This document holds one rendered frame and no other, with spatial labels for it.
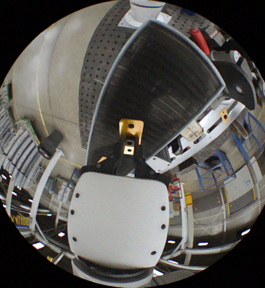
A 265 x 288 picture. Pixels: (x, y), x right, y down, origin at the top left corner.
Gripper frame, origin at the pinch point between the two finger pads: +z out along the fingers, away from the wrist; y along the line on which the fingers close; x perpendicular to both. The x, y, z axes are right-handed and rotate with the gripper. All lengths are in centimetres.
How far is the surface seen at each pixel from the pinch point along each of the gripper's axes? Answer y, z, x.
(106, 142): -4.8, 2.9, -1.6
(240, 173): 784, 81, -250
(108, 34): -22, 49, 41
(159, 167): 12.0, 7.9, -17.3
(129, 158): 0.1, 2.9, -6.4
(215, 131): 38.9, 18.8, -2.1
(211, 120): 32.2, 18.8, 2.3
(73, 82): -109, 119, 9
